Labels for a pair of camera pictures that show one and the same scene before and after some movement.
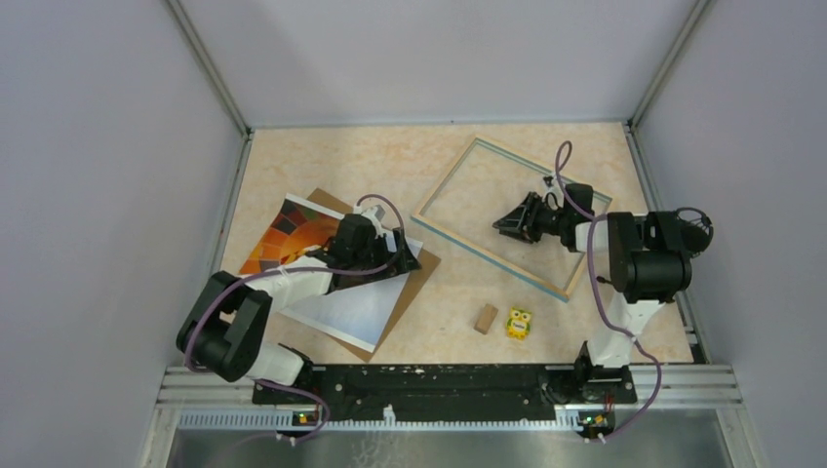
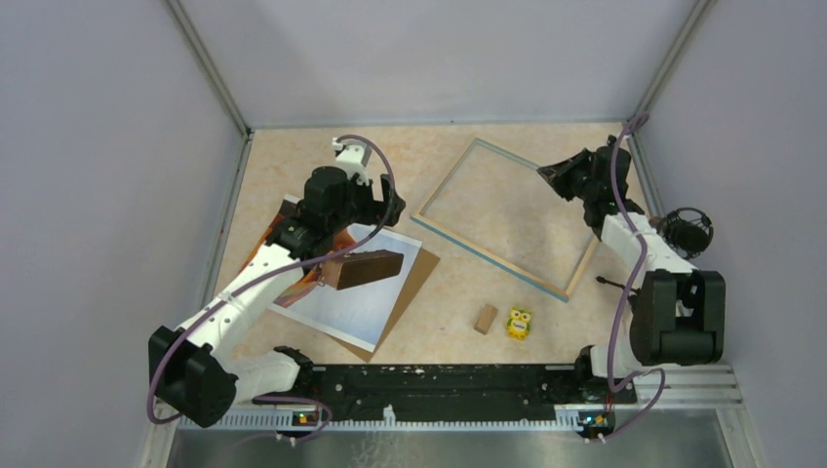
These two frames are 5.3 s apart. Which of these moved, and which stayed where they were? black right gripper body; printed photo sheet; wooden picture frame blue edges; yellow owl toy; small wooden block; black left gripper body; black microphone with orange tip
Moved: black right gripper body; black left gripper body
Stayed: small wooden block; yellow owl toy; black microphone with orange tip; wooden picture frame blue edges; printed photo sheet
